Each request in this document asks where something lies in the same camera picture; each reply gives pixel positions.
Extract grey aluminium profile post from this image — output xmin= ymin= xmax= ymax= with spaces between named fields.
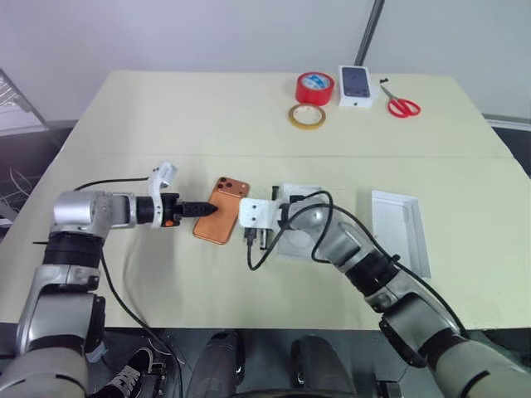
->
xmin=355 ymin=0 xmax=386 ymax=68

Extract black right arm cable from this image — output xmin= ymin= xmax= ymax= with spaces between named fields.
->
xmin=244 ymin=190 xmax=469 ymax=335

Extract white phone box lid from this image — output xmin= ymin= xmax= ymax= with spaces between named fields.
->
xmin=369 ymin=189 xmax=433 ymax=279

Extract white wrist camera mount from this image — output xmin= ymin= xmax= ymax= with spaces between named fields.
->
xmin=237 ymin=197 xmax=288 ymax=231
xmin=148 ymin=160 xmax=180 ymax=230

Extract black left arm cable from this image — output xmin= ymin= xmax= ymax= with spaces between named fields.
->
xmin=73 ymin=177 xmax=186 ymax=398

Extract white box with phone print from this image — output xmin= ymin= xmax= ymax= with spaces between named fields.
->
xmin=337 ymin=64 xmax=382 ymax=110

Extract grey metal rack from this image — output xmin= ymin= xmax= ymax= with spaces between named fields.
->
xmin=0 ymin=67 xmax=49 ymax=134

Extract white phone box base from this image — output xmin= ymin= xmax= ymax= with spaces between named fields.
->
xmin=275 ymin=182 xmax=346 ymax=263

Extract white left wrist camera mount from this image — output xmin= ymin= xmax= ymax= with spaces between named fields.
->
xmin=148 ymin=160 xmax=180 ymax=230

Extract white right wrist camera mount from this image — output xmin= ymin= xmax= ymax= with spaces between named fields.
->
xmin=237 ymin=197 xmax=288 ymax=231

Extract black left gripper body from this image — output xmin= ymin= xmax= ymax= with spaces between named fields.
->
xmin=158 ymin=192 xmax=184 ymax=228

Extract tangled white wires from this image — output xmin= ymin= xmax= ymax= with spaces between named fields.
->
xmin=0 ymin=164 xmax=37 ymax=219

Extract orange smartphone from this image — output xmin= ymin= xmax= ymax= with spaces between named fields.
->
xmin=192 ymin=176 xmax=251 ymax=247

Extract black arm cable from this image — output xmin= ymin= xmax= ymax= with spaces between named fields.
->
xmin=73 ymin=177 xmax=186 ymax=398
xmin=244 ymin=190 xmax=469 ymax=335

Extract red tape roll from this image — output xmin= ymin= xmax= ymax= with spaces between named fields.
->
xmin=295 ymin=71 xmax=336 ymax=105

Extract yellow transparent tape roll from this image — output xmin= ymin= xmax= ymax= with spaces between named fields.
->
xmin=287 ymin=103 xmax=327 ymax=132

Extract red handled scissors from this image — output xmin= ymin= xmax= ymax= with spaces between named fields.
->
xmin=380 ymin=81 xmax=422 ymax=119

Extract dark rounded shape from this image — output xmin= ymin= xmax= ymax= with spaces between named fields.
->
xmin=290 ymin=333 xmax=358 ymax=398
xmin=183 ymin=330 xmax=242 ymax=398

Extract black and white sneaker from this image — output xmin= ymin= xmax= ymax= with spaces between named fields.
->
xmin=88 ymin=347 xmax=168 ymax=398

